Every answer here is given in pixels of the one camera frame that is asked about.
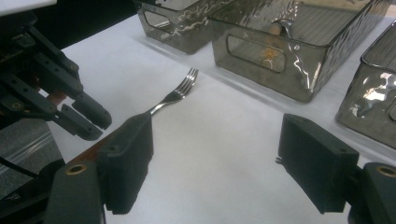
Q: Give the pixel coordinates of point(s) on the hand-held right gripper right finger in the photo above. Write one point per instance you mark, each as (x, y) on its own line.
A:
(317, 165)

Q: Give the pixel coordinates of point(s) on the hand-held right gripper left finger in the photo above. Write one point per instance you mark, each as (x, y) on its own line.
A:
(127, 161)

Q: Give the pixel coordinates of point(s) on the smoky transparent plastic bin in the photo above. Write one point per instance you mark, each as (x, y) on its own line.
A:
(280, 77)
(183, 34)
(367, 102)

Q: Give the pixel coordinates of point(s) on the white table cover sheet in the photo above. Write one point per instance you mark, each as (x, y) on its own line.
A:
(218, 155)

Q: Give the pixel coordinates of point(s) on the aluminium floor rail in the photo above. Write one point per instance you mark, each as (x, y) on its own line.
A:
(25, 149)

